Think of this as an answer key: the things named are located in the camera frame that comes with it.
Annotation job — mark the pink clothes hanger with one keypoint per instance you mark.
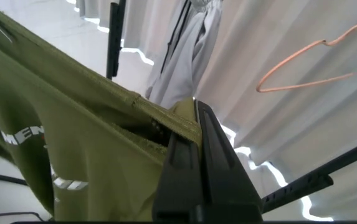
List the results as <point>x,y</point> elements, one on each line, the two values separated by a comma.
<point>290,56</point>

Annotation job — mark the white curtain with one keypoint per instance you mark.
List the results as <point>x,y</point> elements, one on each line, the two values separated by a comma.
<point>290,124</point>

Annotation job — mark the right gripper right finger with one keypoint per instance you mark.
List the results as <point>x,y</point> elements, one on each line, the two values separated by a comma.
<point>228,186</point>

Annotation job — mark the green garment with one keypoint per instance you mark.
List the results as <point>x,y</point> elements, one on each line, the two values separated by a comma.
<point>88,155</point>

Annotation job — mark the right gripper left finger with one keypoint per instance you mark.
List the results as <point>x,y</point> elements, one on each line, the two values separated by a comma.
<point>178,186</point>

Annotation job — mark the black clothes rack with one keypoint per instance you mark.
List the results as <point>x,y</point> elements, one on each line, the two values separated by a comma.
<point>114,37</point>

